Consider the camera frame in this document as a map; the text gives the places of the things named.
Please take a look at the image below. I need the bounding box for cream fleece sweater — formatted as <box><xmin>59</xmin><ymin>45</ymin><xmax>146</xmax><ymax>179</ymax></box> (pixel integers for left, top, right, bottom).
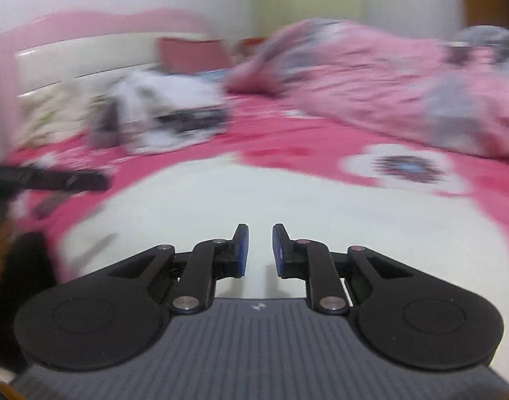
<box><xmin>59</xmin><ymin>155</ymin><xmax>509</xmax><ymax>381</ymax></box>

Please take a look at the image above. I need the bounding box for black trouser leg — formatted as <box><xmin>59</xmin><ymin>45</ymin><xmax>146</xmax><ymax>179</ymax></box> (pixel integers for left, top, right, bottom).
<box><xmin>0</xmin><ymin>232</ymin><xmax>57</xmax><ymax>373</ymax></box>

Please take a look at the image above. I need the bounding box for pile of white clothes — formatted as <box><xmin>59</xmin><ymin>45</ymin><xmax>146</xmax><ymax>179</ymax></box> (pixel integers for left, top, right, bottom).
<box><xmin>89</xmin><ymin>70</ymin><xmax>229</xmax><ymax>155</ymax></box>

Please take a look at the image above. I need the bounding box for pink grey floral duvet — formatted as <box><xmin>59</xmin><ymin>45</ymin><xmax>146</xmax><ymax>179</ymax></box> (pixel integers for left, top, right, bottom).
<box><xmin>225</xmin><ymin>19</ymin><xmax>509</xmax><ymax>160</ymax></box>

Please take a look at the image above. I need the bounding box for dark red cushion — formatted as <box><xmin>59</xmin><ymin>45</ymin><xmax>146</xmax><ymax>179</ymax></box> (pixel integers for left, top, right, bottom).
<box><xmin>157</xmin><ymin>37</ymin><xmax>233</xmax><ymax>75</ymax></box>

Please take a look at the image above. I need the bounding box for pink white bed headboard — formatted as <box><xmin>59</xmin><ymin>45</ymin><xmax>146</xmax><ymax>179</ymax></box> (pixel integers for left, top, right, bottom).
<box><xmin>0</xmin><ymin>7</ymin><xmax>218</xmax><ymax>156</ymax></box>

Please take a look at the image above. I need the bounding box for pink floral bed blanket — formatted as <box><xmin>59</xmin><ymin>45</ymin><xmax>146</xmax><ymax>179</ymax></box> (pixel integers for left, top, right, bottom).
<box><xmin>10</xmin><ymin>97</ymin><xmax>509</xmax><ymax>279</ymax></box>

